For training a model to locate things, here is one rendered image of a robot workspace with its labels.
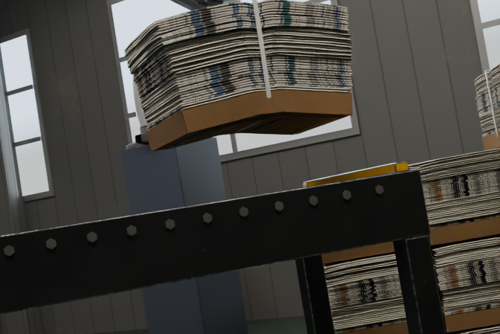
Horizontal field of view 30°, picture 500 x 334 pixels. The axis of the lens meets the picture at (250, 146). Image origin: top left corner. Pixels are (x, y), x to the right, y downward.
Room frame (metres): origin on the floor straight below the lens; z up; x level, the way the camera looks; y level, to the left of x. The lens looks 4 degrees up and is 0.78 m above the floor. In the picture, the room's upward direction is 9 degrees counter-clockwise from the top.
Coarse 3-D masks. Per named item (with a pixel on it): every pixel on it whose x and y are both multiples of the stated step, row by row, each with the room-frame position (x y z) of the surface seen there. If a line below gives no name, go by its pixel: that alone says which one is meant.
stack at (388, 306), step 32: (448, 160) 2.48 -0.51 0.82; (480, 160) 2.48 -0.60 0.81; (448, 192) 2.49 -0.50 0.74; (480, 192) 2.49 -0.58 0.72; (448, 224) 2.48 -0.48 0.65; (384, 256) 2.48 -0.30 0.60; (448, 256) 2.48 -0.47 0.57; (480, 256) 2.47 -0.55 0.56; (352, 288) 2.48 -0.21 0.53; (384, 288) 2.47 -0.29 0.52; (448, 288) 2.47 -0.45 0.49; (480, 288) 2.48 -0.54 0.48; (352, 320) 2.48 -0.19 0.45; (384, 320) 2.48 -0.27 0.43
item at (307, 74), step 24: (288, 0) 1.81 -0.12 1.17; (288, 24) 1.81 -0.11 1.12; (312, 24) 1.82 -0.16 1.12; (336, 24) 1.84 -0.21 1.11; (288, 48) 1.81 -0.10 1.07; (312, 48) 1.82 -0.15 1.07; (336, 48) 1.84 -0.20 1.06; (288, 72) 1.80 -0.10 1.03; (312, 72) 1.83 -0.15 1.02; (336, 72) 1.84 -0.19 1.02; (288, 120) 1.85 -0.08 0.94; (312, 120) 1.86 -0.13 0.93; (336, 120) 1.91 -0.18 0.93
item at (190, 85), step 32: (160, 32) 1.71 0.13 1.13; (192, 32) 1.74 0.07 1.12; (224, 32) 1.76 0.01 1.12; (128, 64) 1.97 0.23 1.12; (160, 64) 1.78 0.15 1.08; (192, 64) 1.74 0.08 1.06; (224, 64) 1.76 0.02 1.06; (160, 96) 1.84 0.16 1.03; (192, 96) 1.73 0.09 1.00; (224, 96) 1.75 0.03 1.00; (224, 128) 1.79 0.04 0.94
